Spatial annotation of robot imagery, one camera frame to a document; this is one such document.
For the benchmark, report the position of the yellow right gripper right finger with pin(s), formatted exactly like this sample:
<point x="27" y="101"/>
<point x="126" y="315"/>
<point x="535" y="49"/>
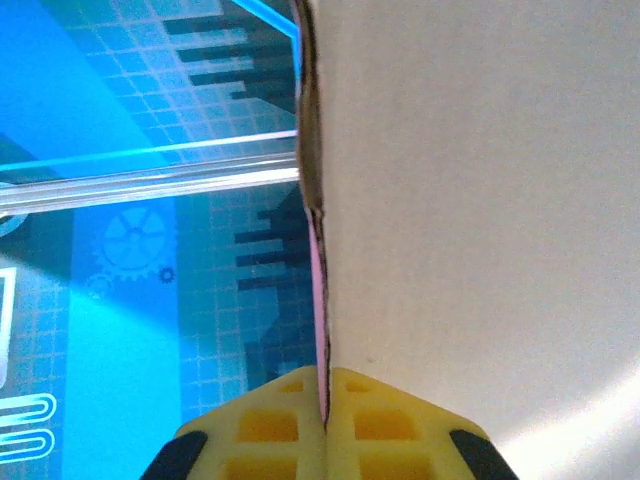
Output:
<point x="385" y="430"/>

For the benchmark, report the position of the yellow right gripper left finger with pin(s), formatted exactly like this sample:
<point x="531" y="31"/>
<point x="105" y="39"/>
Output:
<point x="270" y="430"/>

